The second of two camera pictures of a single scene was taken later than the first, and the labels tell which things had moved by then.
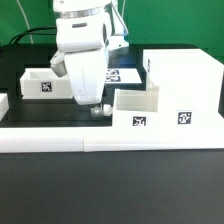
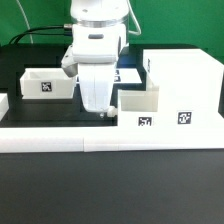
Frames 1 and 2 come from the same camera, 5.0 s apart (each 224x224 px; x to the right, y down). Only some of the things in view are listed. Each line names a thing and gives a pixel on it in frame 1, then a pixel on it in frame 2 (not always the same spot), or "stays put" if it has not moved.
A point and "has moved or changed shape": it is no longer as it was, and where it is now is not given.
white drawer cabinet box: [188, 81] stays put
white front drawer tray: [136, 107] has moved or changed shape
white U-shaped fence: [106, 138] stays put
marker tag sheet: [122, 76] stays put
